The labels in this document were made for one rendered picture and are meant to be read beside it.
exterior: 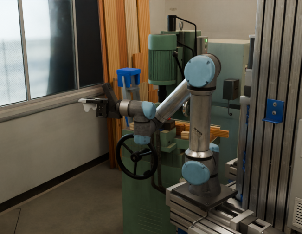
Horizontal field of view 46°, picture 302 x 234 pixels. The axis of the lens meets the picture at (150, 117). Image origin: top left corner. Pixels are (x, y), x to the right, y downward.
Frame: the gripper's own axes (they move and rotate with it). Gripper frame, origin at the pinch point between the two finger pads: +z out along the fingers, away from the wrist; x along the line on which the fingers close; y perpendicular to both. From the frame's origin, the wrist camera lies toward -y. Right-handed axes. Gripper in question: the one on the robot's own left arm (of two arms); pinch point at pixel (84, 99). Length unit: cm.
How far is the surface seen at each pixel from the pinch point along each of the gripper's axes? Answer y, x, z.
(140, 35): -50, 242, 79
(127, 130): 26, 64, 7
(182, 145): 29, 60, -32
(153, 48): -27, 63, -9
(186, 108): 10, 83, -26
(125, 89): 5, 141, 47
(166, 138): 24, 51, -25
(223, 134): 22, 73, -54
